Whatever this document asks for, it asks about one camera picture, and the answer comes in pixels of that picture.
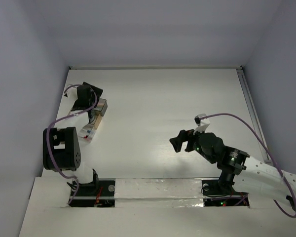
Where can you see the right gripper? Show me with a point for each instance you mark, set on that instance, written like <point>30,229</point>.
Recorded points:
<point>184,135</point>

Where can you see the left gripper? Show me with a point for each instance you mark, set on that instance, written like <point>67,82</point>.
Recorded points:
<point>98,94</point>

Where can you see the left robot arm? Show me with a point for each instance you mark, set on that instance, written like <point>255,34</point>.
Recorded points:
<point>61,139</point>

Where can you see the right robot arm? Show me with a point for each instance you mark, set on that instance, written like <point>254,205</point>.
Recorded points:
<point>240,171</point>

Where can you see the grey smoked plastic bin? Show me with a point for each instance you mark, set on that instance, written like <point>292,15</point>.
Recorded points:
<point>101,107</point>

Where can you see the clear plastic bin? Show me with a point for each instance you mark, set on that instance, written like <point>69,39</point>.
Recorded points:
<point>87,133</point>

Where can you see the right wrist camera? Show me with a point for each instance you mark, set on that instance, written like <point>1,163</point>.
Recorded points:
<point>202,123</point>

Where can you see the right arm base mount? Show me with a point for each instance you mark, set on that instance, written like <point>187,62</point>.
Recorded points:
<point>216,196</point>

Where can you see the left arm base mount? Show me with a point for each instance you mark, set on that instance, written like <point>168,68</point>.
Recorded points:
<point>97,193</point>

